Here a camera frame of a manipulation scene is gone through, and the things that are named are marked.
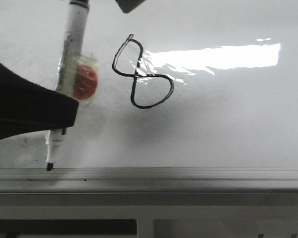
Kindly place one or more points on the aluminium whiteboard frame rail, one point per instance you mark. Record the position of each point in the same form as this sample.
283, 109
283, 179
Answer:
148, 180

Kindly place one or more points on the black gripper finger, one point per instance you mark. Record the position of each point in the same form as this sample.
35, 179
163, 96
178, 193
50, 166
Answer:
128, 5
27, 107

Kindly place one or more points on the red magnet taped to marker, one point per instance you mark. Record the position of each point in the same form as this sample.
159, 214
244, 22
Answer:
84, 69

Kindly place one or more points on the white whiteboard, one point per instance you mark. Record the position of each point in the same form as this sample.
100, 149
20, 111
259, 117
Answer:
234, 64

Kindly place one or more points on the white black whiteboard marker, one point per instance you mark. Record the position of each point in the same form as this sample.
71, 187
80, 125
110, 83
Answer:
72, 45

